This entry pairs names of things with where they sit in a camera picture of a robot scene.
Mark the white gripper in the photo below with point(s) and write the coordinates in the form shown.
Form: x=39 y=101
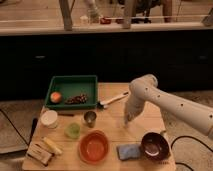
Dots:
x=132 y=109

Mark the dark grape bunch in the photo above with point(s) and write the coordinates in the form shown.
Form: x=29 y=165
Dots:
x=80 y=99

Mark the orange peach fruit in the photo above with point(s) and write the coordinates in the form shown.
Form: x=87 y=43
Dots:
x=55 y=97

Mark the yellow banana piece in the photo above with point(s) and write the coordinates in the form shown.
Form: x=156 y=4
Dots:
x=53 y=146

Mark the green plastic tray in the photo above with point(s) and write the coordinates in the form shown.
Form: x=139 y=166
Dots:
x=72 y=86

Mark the metal cup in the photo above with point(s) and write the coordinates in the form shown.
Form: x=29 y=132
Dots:
x=90 y=118

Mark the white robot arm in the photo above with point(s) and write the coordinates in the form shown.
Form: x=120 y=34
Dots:
x=142 y=89

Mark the wooden block box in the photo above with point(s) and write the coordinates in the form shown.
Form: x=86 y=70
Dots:
x=40 y=154

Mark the blue sponge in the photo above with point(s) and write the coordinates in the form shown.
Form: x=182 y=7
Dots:
x=128 y=151

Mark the orange bowl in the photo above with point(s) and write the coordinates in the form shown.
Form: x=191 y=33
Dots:
x=93 y=148

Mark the green plastic cup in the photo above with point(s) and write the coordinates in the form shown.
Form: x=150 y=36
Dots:
x=72 y=131

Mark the white handled dish brush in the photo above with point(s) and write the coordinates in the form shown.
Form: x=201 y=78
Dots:
x=105 y=103

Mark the wooden light table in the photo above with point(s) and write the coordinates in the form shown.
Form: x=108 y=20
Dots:
x=110 y=121

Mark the white cup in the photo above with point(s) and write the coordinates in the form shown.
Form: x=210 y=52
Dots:
x=49 y=119

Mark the dark purple bowl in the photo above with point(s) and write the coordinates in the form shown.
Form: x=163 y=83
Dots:
x=154 y=146

